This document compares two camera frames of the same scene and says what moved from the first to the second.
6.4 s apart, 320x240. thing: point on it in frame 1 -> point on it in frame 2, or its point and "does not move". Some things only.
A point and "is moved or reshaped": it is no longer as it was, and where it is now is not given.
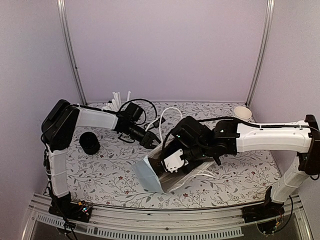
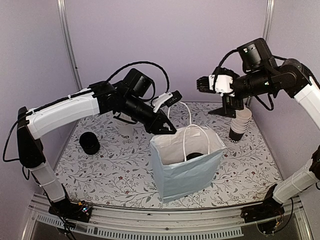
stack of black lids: x=89 y=142 does not move
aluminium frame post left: x=70 y=51 does not move
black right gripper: x=188 y=169 -> x=227 y=103
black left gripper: x=149 y=137 -> x=154 y=127
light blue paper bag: x=151 y=172 is moved or reshaped
